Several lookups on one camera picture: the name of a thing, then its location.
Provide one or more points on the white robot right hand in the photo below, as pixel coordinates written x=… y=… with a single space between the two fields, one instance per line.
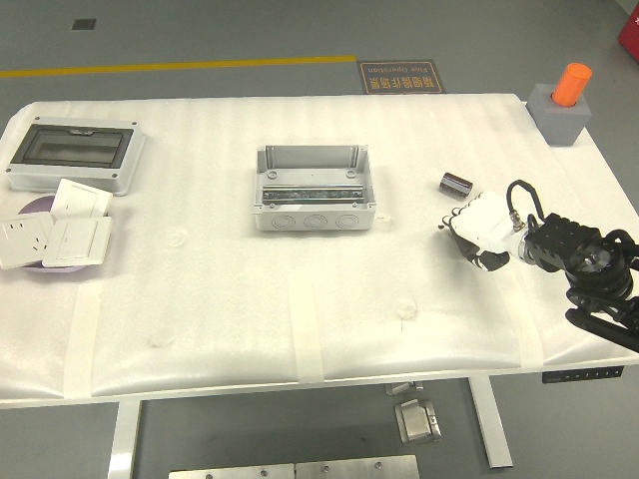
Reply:
x=486 y=219

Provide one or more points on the dark brown cylindrical battery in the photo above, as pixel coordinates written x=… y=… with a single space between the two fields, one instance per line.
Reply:
x=455 y=184

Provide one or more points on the grey junction box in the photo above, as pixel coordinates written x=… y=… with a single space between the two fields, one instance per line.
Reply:
x=309 y=177

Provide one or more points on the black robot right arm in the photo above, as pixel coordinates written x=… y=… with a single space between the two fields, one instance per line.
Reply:
x=564 y=239

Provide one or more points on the grey box with clear cover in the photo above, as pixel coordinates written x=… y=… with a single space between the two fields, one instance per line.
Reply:
x=75 y=147

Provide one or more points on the white tape strip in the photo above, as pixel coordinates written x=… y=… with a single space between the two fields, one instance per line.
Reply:
x=524 y=329

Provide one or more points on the grey block holder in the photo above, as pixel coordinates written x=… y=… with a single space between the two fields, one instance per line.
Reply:
x=561 y=125

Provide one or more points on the orange cylinder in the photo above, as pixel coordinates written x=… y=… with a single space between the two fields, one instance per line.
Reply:
x=571 y=85

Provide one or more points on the brown floor sign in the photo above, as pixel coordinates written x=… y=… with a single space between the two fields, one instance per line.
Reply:
x=401 y=77

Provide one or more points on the black table control panel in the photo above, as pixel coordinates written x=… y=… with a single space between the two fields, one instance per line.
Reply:
x=583 y=374

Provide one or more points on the white table leg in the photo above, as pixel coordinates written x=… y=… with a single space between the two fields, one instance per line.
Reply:
x=491 y=424
x=124 y=439

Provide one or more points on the red object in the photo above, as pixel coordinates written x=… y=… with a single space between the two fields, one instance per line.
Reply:
x=630 y=35

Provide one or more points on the metal plate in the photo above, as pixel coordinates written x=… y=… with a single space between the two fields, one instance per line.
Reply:
x=232 y=472
x=357 y=468

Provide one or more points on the white foam mat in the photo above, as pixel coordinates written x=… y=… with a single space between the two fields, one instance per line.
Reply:
x=199 y=299

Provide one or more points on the purple round plate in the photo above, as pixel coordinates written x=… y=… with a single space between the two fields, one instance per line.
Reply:
x=37 y=204

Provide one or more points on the white socket panel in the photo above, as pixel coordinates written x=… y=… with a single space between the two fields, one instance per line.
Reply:
x=22 y=239

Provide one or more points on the small metal bracket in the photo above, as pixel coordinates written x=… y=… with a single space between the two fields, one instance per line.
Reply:
x=403 y=387

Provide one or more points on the large metal bracket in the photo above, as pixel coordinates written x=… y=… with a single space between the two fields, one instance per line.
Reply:
x=417 y=421

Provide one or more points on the white switch panel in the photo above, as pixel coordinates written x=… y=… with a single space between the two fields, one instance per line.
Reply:
x=75 y=242
x=80 y=199

